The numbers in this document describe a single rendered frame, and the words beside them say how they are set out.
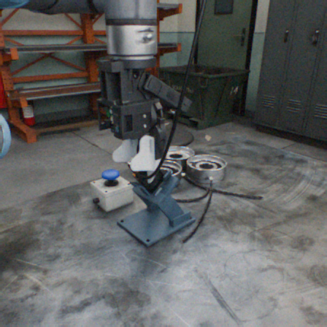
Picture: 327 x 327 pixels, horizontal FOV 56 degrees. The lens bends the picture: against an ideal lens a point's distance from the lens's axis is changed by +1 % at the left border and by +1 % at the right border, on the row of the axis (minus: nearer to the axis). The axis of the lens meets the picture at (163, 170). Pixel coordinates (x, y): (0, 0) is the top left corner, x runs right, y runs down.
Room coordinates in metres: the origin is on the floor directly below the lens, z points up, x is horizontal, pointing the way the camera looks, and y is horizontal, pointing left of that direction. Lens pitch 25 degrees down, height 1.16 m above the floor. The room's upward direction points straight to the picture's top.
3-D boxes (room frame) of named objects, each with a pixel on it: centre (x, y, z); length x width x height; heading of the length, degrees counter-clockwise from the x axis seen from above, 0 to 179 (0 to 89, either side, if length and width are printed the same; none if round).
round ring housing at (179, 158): (0.82, -0.04, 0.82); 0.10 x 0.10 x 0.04
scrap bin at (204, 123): (4.21, -0.49, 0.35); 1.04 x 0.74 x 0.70; 38
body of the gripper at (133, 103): (0.50, 0.05, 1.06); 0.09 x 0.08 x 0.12; 131
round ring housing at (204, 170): (0.75, -0.11, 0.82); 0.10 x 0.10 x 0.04
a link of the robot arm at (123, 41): (0.50, 0.05, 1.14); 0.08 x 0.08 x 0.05
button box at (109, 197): (0.61, 0.12, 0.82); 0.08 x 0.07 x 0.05; 128
